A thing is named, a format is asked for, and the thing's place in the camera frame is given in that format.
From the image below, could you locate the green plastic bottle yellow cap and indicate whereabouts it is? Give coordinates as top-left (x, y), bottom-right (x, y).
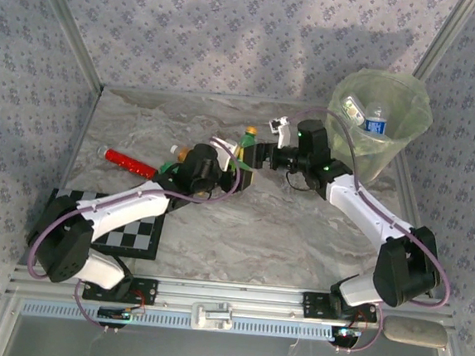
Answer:
top-left (234, 124), bottom-right (260, 176)

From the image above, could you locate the blue labelled clear plastic bottle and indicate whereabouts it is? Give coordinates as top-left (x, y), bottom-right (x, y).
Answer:
top-left (362, 100), bottom-right (391, 136)

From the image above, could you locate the green mesh bin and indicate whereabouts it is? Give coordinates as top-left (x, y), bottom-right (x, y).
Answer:
top-left (320, 65), bottom-right (439, 191)

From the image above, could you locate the orange red labelled plastic bottle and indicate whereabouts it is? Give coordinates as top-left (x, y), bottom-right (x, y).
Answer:
top-left (168, 144), bottom-right (192, 163)

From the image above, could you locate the red tube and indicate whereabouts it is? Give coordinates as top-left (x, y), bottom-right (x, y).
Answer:
top-left (95, 144), bottom-right (160, 179)

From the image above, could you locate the black grey checkerboard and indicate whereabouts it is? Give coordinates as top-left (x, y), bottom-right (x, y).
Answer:
top-left (42, 187), bottom-right (168, 263)

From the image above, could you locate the white plastic latch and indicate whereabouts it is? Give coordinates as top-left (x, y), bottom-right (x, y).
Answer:
top-left (188, 299), bottom-right (235, 334)

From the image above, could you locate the small circuit board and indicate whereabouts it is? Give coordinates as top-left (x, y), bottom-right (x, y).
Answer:
top-left (329, 325), bottom-right (363, 349)
top-left (97, 304), bottom-right (147, 324)

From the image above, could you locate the grey oblong pad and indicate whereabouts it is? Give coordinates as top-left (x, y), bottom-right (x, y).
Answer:
top-left (380, 314), bottom-right (451, 350)

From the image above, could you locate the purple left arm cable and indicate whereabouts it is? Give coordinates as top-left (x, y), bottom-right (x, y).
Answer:
top-left (20, 120), bottom-right (251, 344)

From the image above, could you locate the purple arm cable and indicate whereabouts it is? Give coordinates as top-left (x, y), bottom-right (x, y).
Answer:
top-left (272, 105), bottom-right (467, 356)
top-left (20, 120), bottom-right (251, 344)

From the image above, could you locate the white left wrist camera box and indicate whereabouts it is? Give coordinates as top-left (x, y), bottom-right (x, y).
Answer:
top-left (206, 135), bottom-right (242, 174)

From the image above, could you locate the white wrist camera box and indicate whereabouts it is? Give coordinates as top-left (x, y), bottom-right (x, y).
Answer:
top-left (206, 135), bottom-right (242, 174)
top-left (266, 114), bottom-right (297, 150)

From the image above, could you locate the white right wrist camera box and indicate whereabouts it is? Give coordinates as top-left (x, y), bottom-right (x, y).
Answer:
top-left (266, 114), bottom-right (297, 150)

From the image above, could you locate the thin black cable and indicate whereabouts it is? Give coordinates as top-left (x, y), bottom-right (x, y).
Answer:
top-left (284, 168), bottom-right (312, 193)

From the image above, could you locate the aluminium frame rail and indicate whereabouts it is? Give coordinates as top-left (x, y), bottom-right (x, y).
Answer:
top-left (6, 264), bottom-right (458, 334)

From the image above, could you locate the grey slotted cable duct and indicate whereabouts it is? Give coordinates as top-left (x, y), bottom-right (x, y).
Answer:
top-left (20, 296), bottom-right (377, 346)

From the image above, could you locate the aluminium frame post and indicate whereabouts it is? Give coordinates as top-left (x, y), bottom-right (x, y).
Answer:
top-left (411, 0), bottom-right (475, 85)
top-left (20, 0), bottom-right (114, 92)

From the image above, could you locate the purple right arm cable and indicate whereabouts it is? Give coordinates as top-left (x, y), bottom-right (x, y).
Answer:
top-left (272, 105), bottom-right (467, 356)

